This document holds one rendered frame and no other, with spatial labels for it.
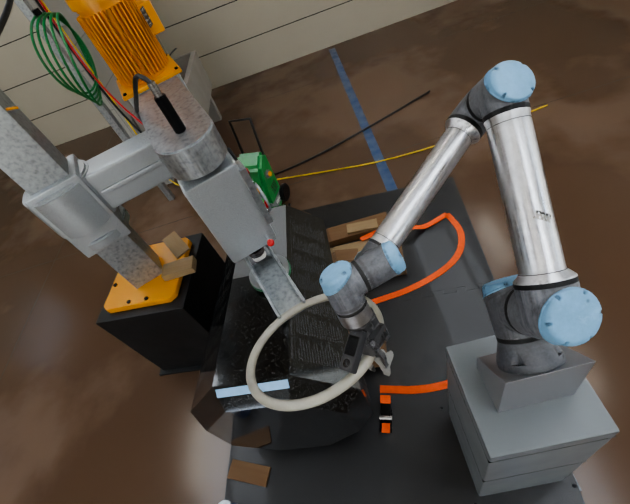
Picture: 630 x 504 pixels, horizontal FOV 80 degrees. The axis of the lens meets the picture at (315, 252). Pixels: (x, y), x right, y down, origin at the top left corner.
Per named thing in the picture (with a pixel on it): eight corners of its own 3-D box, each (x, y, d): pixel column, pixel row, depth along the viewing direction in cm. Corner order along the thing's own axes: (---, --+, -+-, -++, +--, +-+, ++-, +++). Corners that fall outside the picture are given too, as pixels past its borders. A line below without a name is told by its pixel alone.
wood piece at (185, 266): (165, 282, 225) (160, 277, 222) (167, 269, 232) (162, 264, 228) (195, 272, 223) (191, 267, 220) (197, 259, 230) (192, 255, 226)
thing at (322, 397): (238, 347, 142) (234, 341, 140) (346, 278, 148) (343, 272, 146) (266, 448, 98) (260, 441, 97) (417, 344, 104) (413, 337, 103)
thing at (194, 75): (175, 178, 454) (130, 115, 391) (186, 125, 541) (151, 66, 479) (222, 162, 446) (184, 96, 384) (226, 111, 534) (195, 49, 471)
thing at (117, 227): (69, 262, 201) (1, 208, 171) (93, 217, 224) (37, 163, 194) (124, 250, 194) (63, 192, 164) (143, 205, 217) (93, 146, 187)
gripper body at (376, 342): (392, 338, 107) (377, 307, 102) (378, 361, 102) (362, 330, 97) (370, 333, 113) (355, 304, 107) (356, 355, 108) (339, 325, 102)
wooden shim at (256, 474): (227, 478, 218) (226, 477, 217) (233, 459, 223) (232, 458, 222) (266, 487, 209) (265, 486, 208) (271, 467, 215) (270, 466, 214)
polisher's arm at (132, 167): (59, 251, 186) (16, 216, 167) (61, 214, 209) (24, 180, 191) (192, 180, 193) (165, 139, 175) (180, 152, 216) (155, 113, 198)
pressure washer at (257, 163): (261, 194, 386) (222, 119, 322) (292, 192, 373) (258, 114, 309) (249, 218, 365) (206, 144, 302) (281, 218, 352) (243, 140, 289)
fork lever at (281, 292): (221, 231, 189) (217, 224, 185) (254, 212, 191) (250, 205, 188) (274, 329, 142) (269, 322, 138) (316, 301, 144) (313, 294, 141)
